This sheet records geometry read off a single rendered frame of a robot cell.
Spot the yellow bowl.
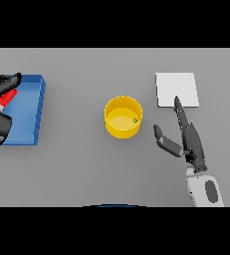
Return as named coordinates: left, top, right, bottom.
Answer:
left=104, top=95, right=143, bottom=139

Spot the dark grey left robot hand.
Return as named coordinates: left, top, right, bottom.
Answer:
left=0, top=72, right=23, bottom=100

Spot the blue tray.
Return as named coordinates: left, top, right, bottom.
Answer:
left=0, top=74, right=47, bottom=146

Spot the pale square scale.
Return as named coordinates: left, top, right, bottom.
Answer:
left=154, top=72, right=200, bottom=109

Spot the red beaker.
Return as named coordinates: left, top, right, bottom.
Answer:
left=0, top=88, right=19, bottom=108

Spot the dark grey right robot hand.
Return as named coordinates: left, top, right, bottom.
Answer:
left=152, top=96, right=208, bottom=173

